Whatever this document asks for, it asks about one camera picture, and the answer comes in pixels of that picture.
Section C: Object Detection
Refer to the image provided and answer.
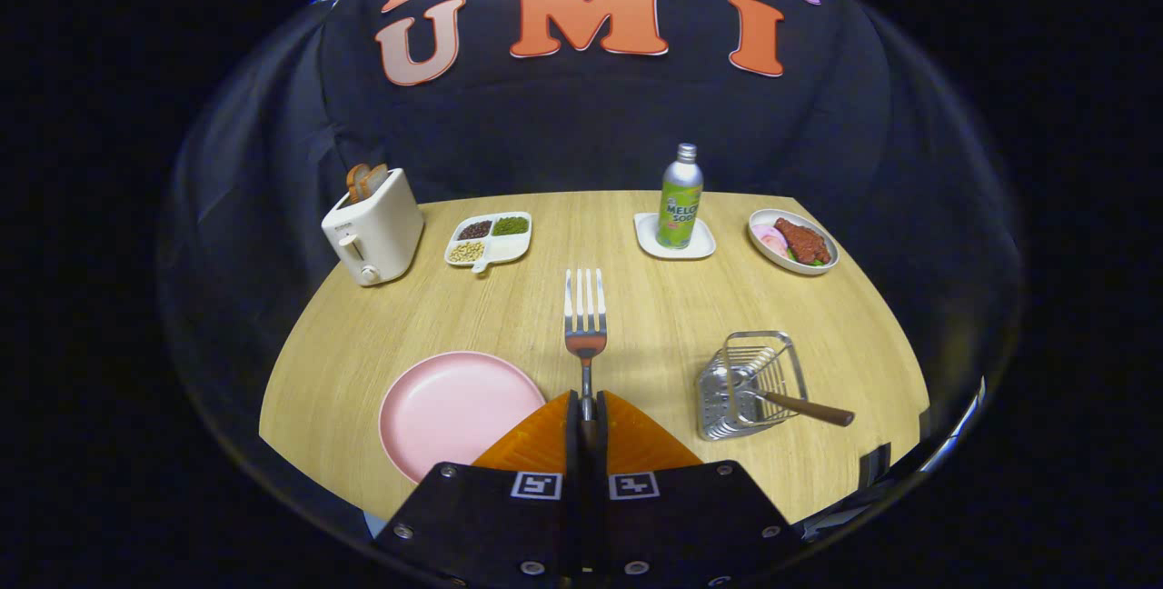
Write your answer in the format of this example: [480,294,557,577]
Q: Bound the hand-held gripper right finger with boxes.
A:
[587,390,806,589]

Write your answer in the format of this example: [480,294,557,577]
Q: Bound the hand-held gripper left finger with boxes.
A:
[373,390,588,589]

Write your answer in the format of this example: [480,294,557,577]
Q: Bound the spoon with wooden handle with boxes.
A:
[731,375,856,428]

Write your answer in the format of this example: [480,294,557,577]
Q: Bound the fork with wooden handle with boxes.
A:
[563,268,608,424]

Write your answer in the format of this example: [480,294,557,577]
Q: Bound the pink round plate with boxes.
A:
[378,351,548,484]

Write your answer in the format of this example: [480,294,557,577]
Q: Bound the white divided bean dish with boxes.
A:
[443,211,533,275]

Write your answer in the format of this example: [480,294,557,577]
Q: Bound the white oval food plate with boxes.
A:
[748,208,840,276]

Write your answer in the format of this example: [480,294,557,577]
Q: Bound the white square coaster dish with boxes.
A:
[633,212,718,261]

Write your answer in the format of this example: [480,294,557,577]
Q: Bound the brown meat piece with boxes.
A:
[774,217,832,265]

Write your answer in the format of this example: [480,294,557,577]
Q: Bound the white toaster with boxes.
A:
[321,167,426,287]

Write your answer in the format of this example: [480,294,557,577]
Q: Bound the green soda bottle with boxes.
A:
[656,143,705,250]

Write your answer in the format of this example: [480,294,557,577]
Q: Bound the metal wire basket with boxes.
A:
[696,330,810,442]

